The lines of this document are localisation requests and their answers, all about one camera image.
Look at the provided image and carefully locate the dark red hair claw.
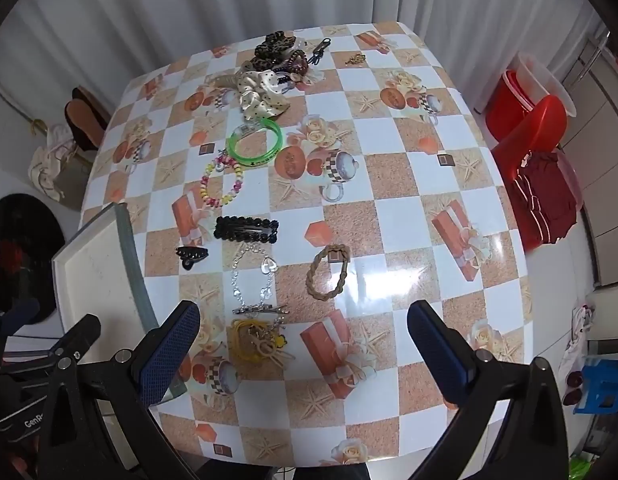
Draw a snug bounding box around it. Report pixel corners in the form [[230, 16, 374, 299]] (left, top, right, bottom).
[[283, 51, 311, 77]]

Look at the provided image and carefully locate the dark metal barrette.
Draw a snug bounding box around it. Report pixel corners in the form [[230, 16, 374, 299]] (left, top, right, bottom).
[[232, 303, 291, 319]]

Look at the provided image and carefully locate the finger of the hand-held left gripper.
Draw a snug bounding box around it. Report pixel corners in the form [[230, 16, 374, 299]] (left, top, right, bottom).
[[52, 314, 101, 363], [0, 299, 42, 341]]

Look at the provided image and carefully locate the black metal clip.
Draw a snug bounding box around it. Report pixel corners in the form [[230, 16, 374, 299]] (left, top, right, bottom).
[[305, 38, 333, 67]]

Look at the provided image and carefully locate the dark red garment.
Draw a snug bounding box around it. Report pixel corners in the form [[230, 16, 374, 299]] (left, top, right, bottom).
[[508, 152, 580, 252]]

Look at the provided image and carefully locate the cream cloth bag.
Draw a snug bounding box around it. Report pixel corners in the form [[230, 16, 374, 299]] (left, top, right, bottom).
[[28, 120, 92, 212]]

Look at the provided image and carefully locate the pink yellow spiral bracelet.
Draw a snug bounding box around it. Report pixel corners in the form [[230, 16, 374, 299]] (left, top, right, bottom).
[[198, 152, 245, 209]]

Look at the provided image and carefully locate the white washing machine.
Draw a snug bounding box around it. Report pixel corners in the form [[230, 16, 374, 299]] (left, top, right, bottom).
[[0, 160, 81, 326]]

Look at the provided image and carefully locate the cream dotted satin scrunchie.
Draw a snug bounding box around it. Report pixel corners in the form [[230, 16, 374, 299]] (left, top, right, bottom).
[[238, 71, 293, 122]]

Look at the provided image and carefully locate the leopard print scrunchie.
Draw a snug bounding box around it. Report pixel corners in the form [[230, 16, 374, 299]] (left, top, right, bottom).
[[253, 31, 298, 72]]

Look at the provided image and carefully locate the brown braided hair tie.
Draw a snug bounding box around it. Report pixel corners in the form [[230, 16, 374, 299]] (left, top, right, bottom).
[[306, 243, 351, 302]]

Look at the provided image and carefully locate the white curtain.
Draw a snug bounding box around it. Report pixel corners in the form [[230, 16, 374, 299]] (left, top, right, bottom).
[[0, 0, 612, 111]]

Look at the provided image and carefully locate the red plastic bucket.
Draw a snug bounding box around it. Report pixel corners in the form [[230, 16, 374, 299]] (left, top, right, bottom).
[[485, 70, 540, 142]]

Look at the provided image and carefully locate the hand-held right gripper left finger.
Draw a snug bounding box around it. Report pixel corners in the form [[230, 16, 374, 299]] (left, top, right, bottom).
[[36, 301, 201, 480]]

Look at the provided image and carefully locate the red plastic stool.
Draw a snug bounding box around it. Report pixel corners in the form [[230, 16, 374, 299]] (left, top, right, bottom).
[[491, 95, 570, 197]]

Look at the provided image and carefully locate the clear plastic tub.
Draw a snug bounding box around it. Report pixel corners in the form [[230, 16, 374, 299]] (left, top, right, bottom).
[[511, 52, 578, 117]]

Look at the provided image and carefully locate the white flower hair tie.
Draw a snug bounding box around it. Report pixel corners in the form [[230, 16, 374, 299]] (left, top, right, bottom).
[[288, 66, 326, 92]]

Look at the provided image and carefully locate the tan slipper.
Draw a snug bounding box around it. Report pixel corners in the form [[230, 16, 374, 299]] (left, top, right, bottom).
[[64, 99, 108, 152]]

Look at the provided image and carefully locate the silver heart chain bracelet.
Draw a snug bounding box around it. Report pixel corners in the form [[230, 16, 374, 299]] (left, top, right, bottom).
[[230, 244, 280, 312]]

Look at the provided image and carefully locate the green plastic bracelet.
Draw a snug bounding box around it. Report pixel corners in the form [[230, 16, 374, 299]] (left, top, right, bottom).
[[228, 118, 284, 169]]

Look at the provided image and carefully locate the black beaded snap clip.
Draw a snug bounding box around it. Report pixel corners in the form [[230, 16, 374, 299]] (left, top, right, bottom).
[[213, 215, 280, 246]]

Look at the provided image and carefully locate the blue plastic stool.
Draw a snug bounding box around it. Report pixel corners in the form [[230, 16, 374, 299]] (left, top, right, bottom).
[[578, 354, 618, 417]]

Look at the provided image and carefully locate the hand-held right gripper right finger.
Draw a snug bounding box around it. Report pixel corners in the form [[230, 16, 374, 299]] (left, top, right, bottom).
[[404, 300, 570, 480]]

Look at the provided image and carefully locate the small black claw clip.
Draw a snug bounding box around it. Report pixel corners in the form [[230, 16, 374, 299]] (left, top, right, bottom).
[[175, 245, 210, 272]]

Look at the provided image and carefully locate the beige bow hair clip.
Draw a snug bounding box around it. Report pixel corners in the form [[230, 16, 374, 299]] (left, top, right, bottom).
[[249, 329, 296, 367]]

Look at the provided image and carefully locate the beige striped ribbon bow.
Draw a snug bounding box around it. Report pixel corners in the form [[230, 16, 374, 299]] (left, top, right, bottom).
[[208, 72, 251, 95]]

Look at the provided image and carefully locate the white rectangular tray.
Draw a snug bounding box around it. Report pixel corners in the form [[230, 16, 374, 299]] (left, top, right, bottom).
[[50, 202, 187, 413]]

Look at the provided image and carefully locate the dark brown slipper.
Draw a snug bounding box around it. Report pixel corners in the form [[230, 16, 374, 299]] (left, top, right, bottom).
[[71, 87, 110, 118]]

